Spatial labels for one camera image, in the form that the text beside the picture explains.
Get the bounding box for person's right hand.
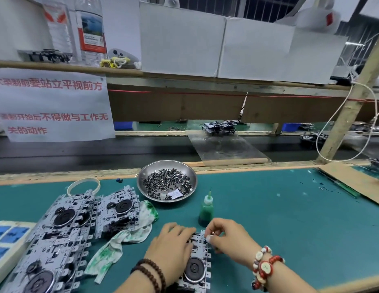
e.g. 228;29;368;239
205;218;262;269

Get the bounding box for person's left hand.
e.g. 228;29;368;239
143;223;196;284

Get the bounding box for green glue squeeze bottle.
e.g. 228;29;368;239
198;191;216;227

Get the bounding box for pile of small metal parts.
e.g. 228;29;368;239
143;168;193;200

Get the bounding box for round metal bowl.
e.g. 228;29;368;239
136;160;198;203

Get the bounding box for finished mechanisms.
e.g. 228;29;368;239
202;120;240;137

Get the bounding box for black conveyor belt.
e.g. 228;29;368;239
0;132;379;176

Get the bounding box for white green-stained cloth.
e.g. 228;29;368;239
84;200;160;284

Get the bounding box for clear plastic sheet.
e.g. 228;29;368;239
188;130;271;166

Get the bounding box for flat cardboard piece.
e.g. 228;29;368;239
318;162;379;208

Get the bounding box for brown cardboard panel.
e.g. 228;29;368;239
107;88;379;126

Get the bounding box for white blue power strip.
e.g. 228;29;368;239
0;221;36;287

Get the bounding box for wooden shelf beam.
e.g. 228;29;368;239
0;61;379;101

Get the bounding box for white paper sign red text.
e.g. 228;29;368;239
0;68;116;143

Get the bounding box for yellow plastic object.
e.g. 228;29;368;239
100;56;132;69

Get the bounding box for bottle with orange label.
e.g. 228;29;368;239
75;0;108;66

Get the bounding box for dark metal device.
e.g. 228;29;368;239
19;48;74;63

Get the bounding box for white bag red label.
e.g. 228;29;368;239
278;0;343;34

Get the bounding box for clear plastic bottle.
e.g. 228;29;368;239
42;0;77;61

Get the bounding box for brown bead bracelet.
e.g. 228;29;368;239
131;258;167;293

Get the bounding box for red white bead bracelet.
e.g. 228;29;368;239
251;245;285;292

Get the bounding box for white tape ring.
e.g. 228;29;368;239
66;177;101;198

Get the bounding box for white cable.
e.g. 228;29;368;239
316;30;379;164

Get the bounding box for red cord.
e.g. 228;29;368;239
107;88;379;103

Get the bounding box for wooden post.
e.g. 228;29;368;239
314;30;379;164

